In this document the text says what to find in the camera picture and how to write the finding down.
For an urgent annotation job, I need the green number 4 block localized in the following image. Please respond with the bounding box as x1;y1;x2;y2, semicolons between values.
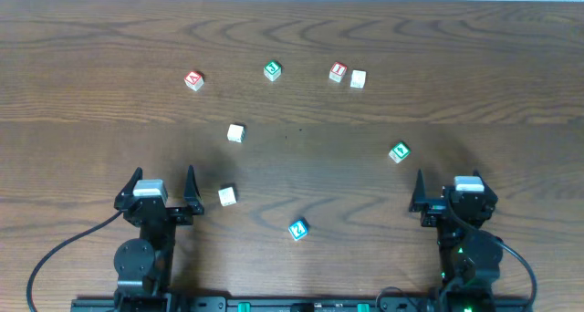
389;141;411;163

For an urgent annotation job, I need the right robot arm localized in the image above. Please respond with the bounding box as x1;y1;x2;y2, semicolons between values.
409;172;503;312

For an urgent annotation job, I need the plain wooden block centre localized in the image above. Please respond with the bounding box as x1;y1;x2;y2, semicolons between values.
227;124;245;143

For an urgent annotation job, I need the plain wooden block top right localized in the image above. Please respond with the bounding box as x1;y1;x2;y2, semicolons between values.
350;69;367;88

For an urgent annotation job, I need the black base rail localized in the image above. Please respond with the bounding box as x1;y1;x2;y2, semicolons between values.
70;295;534;312

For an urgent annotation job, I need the blue number 2 block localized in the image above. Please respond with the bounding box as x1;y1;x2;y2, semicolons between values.
288;220;308;241

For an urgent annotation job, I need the red letter A block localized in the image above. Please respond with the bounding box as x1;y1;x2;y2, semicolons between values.
184;71;204;91

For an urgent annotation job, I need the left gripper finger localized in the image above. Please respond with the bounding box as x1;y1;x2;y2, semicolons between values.
114;167;143;207
183;165;202;207

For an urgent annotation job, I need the plain wooden block lower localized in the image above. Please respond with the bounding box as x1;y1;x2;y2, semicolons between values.
218;186;237;206

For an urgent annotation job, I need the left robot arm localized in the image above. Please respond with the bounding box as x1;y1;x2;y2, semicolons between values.
114;167;204;312

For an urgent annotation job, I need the red letter I block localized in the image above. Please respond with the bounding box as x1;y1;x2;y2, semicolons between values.
328;62;347;83

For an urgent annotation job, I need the green letter J block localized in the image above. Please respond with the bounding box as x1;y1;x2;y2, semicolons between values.
264;60;282;81

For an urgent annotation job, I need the plain wooden block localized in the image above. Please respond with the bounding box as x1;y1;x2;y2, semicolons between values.
227;124;245;143
218;186;237;206
350;69;367;88

